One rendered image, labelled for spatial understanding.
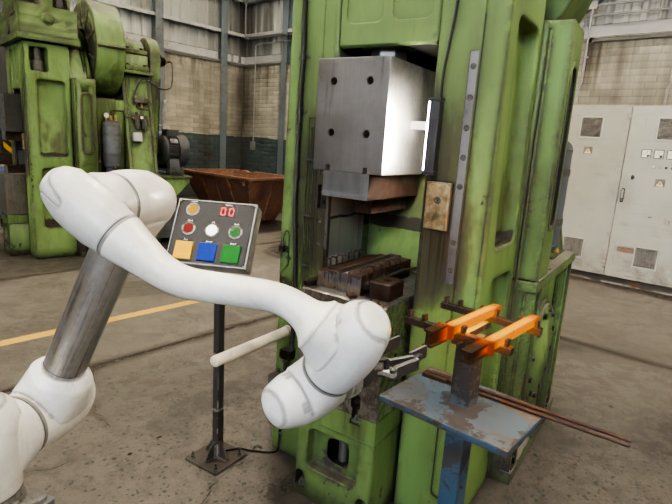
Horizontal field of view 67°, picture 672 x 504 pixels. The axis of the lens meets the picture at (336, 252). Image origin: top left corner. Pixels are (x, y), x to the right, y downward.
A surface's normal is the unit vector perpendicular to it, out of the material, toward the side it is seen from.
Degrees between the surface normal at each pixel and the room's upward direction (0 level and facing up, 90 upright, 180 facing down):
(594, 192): 90
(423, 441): 90
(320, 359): 101
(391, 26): 90
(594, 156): 90
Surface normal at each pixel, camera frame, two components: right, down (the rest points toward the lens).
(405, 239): -0.55, 0.14
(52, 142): 0.66, 0.18
